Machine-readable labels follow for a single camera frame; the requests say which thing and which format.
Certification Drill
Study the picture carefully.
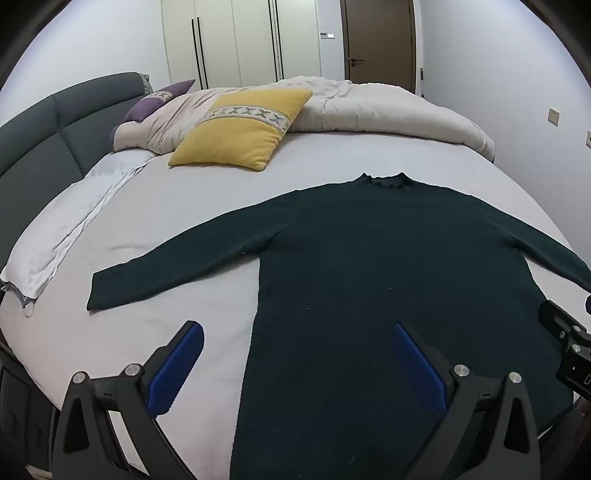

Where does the dark green sweater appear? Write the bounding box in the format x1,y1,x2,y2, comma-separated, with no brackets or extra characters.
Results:
87,172,591,480

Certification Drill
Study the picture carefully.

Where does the black wardrobe handle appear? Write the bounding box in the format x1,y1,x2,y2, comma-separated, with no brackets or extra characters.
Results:
268,0,284,82
191,17,204,90

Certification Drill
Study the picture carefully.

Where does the grey upholstered headboard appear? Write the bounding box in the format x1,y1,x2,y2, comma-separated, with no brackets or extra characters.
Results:
0,71,153,273

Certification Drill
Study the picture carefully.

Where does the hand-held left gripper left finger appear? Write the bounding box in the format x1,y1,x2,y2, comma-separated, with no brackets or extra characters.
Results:
48,320,206,480

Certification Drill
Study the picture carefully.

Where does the cream wardrobe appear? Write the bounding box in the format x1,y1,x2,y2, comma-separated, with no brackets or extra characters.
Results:
161,0,321,90

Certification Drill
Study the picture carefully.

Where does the purple pillow with patterned band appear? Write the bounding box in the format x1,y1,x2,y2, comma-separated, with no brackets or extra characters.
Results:
124,79,197,123

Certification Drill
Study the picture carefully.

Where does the yellow pillow with patterned band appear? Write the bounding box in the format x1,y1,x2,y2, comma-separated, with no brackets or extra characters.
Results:
167,88,314,172

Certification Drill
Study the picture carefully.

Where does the brown wooden door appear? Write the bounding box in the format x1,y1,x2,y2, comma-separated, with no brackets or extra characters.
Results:
340,0,419,94

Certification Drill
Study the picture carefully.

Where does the beige duvet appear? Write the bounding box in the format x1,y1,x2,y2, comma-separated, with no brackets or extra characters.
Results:
110,76,497,163

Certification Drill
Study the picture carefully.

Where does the flat white pillow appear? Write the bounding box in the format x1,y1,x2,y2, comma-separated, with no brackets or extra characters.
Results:
0,150,158,319

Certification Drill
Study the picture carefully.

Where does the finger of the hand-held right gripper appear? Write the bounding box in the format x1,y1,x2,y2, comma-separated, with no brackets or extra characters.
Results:
538,299,591,358

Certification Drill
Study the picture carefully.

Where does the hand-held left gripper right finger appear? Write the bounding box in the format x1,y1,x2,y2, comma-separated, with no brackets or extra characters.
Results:
392,322,542,480

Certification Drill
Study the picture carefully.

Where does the bed with light grey sheet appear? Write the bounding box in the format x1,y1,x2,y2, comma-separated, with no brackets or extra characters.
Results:
0,124,591,480

